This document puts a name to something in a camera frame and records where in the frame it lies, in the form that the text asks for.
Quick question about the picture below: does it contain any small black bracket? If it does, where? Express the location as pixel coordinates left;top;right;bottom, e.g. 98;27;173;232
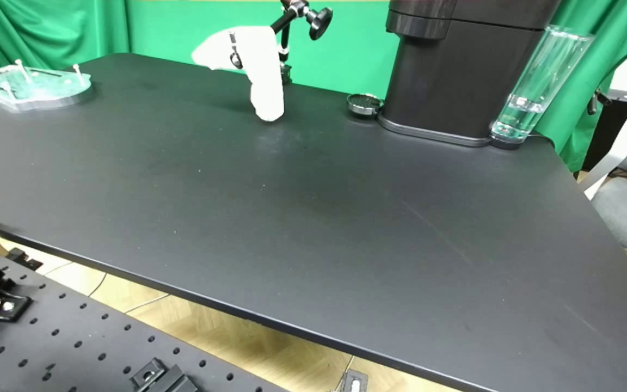
4;247;44;272

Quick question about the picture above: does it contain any green backdrop curtain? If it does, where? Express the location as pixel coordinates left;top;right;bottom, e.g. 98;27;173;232
0;0;627;177

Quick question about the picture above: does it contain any clear acrylic plate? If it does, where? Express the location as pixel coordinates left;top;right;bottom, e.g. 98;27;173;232
0;61;98;113

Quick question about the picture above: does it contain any small black clamp block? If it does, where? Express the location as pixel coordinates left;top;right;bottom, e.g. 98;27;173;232
129;357;204;392

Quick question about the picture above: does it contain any black round cap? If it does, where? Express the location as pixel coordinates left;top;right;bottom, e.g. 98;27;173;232
347;91;386;121

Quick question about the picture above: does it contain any white cloth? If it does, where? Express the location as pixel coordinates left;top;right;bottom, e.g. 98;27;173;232
190;27;288;124

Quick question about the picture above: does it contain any black perforated breadboard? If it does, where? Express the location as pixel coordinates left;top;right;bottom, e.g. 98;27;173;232
0;244;288;392

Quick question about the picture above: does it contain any black coffee machine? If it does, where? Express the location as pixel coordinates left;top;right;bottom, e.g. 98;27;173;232
377;0;565;149

